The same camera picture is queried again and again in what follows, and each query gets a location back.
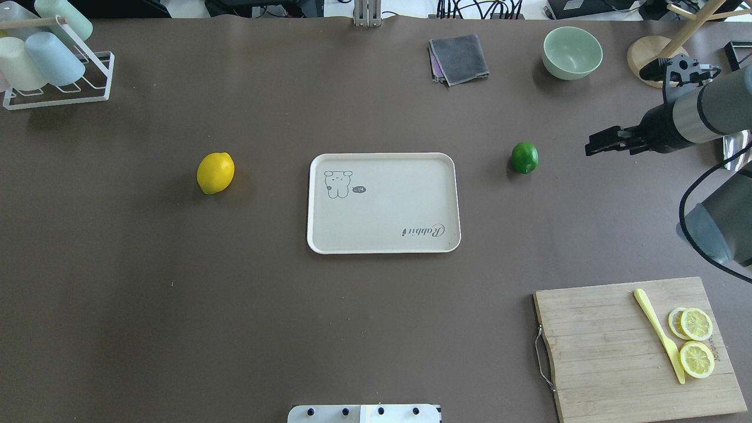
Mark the light blue cup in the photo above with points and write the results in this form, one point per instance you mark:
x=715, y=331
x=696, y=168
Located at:
x=55, y=61

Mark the wooden cutting board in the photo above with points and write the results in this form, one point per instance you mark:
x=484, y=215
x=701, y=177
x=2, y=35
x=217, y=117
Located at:
x=608, y=365

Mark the aluminium frame post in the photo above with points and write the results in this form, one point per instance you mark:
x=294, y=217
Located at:
x=367, y=13

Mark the yellow plastic knife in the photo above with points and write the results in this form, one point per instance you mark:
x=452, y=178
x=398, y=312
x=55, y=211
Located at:
x=668, y=344

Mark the mint green bowl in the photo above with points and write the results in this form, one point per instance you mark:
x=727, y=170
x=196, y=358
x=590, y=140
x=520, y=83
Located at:
x=571, y=53

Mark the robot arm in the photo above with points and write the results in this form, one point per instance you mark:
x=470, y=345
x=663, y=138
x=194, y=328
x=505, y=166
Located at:
x=698, y=106

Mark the cream rabbit tray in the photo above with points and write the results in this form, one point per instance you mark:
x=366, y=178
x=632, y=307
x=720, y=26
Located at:
x=383, y=203

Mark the wooden mug tree stand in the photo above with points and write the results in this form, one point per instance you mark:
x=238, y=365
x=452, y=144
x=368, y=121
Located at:
x=649, y=48

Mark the white wire cup rack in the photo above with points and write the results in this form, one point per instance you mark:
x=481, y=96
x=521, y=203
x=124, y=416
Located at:
x=95, y=86

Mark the green lime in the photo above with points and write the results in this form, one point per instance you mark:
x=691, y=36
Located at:
x=524, y=157

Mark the grey folded cloth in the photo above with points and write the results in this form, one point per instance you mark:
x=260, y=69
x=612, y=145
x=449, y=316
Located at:
x=457, y=60

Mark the mint green cup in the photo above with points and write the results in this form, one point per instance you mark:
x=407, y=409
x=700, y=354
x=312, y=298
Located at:
x=79, y=23

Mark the yellow lemon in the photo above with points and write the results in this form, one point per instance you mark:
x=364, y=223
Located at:
x=215, y=172

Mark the lemon slice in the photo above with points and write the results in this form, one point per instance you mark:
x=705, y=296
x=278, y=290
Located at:
x=696, y=324
x=696, y=359
x=673, y=319

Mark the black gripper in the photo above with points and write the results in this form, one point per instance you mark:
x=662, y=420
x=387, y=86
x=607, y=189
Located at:
x=656, y=124

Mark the white cup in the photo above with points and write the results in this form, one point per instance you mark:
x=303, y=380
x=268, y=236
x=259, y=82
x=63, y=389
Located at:
x=17, y=66

